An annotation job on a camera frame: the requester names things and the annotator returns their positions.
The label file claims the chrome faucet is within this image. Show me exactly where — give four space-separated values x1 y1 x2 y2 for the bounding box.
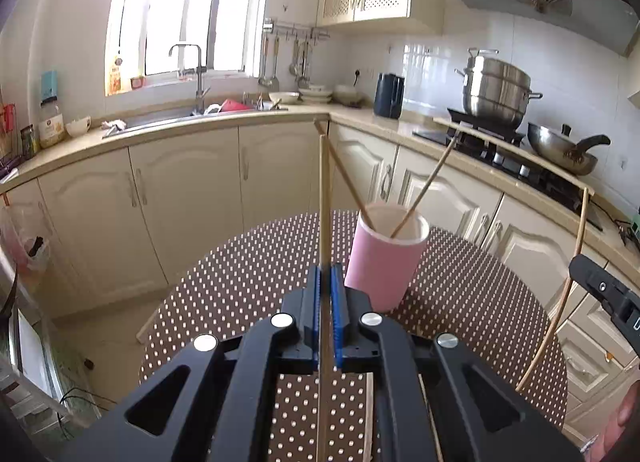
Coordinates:
168 44 211 115

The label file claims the red wire rack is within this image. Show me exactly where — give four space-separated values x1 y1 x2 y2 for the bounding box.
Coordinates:
0 102 23 170

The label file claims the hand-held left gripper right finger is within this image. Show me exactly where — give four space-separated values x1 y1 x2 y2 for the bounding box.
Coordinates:
330 264 586 462

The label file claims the utensil rail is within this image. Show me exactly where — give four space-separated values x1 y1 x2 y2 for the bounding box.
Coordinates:
262 19 332 41

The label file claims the steel wok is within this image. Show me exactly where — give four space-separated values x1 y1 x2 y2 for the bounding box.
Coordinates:
527 122 612 177

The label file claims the hanging ladle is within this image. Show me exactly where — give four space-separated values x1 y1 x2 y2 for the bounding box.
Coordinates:
258 36 279 88
290 39 313 88

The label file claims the black kettle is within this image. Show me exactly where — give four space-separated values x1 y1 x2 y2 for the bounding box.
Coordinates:
374 72 406 119

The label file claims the person's right hand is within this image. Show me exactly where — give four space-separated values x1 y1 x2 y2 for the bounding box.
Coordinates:
582 382 640 462

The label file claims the long wooden chopstick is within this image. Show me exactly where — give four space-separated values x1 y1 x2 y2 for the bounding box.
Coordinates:
390 138 458 239
316 134 332 462
366 372 376 462
418 374 445 462
313 121 376 233
515 188 591 393

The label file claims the steel steamer pot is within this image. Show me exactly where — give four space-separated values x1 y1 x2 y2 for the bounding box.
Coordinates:
455 48 543 130

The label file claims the metal appliance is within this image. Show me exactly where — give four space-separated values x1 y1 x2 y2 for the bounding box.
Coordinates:
0 262 101 443

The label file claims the steel sink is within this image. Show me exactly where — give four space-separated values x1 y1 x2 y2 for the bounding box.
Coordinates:
102 106 288 140

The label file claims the window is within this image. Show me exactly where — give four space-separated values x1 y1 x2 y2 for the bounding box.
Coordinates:
105 0 271 92

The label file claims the brown polka dot tablecloth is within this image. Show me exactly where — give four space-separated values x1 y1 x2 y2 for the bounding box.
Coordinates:
140 211 571 462

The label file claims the dark packet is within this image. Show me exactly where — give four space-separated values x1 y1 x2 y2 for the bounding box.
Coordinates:
20 126 41 160

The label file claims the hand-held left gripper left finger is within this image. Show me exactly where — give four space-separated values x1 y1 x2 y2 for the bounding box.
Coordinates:
55 266 322 462

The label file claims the small white bowl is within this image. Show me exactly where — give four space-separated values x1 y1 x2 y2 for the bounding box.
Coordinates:
65 116 92 138

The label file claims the jar with white lid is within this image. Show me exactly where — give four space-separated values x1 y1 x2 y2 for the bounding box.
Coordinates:
38 96 66 149

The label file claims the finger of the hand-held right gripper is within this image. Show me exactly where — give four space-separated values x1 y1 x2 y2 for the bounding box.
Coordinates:
568 254 640 358

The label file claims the pink cup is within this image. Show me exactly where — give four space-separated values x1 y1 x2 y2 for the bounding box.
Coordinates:
344 202 431 313

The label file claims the cream base cabinet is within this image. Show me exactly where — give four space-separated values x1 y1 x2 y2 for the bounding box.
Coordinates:
0 114 640 443

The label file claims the clear plastic bag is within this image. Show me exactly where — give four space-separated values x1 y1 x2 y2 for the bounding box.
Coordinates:
0 202 53 293

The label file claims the black gas stove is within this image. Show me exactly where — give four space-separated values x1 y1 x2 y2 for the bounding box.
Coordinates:
412 109 606 233

